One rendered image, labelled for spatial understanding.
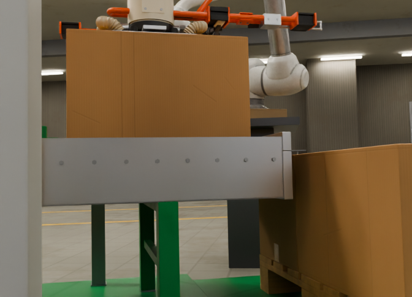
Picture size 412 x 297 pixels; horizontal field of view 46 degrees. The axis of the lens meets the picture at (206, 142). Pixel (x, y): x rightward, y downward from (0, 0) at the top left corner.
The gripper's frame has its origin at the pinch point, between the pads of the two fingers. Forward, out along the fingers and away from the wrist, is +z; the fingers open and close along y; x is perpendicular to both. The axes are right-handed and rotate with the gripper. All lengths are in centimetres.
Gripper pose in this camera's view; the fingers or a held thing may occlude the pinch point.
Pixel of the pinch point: (219, 18)
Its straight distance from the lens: 192.6
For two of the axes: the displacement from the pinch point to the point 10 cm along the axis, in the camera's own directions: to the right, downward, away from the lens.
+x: -9.8, 0.0, -2.2
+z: 2.2, -0.8, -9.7
